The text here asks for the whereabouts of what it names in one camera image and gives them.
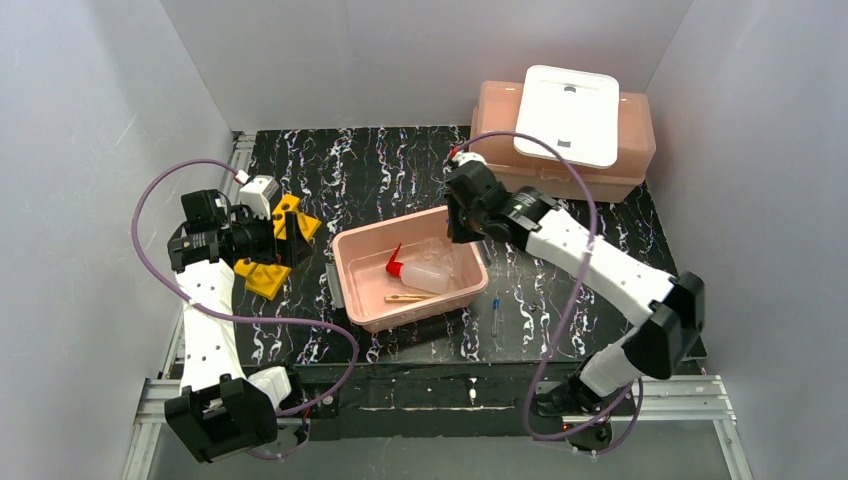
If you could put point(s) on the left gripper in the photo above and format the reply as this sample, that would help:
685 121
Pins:
275 234

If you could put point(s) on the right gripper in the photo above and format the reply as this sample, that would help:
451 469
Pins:
460 216

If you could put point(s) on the yellow test tube rack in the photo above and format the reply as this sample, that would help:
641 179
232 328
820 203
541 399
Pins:
267 280

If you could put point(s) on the clear glass beaker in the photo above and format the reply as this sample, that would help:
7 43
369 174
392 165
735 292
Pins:
440 253

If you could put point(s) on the white squeeze bottle red cap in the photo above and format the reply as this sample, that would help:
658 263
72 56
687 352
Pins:
418 275

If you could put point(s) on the blue capped plastic pipette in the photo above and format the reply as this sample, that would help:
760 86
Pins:
495 311

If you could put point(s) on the pink plastic bin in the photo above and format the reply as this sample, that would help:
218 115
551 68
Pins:
360 256

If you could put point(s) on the wooden stick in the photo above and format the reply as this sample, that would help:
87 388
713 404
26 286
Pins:
407 298

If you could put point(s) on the white rectangular lid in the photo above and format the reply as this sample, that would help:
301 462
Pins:
574 112

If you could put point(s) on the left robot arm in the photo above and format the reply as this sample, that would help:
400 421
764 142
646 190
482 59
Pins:
220 410

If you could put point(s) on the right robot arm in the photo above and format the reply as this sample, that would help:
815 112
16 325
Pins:
666 312

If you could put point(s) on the large pink lidded box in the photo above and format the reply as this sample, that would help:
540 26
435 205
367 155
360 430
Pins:
497 109

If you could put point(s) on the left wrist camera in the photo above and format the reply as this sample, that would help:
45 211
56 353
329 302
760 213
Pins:
257 194

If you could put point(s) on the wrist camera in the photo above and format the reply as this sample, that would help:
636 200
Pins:
459 157
257 194

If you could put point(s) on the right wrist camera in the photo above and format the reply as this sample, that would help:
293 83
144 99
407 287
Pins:
459 157

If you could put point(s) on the aluminium frame rail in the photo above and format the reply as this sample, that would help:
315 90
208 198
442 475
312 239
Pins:
204 287

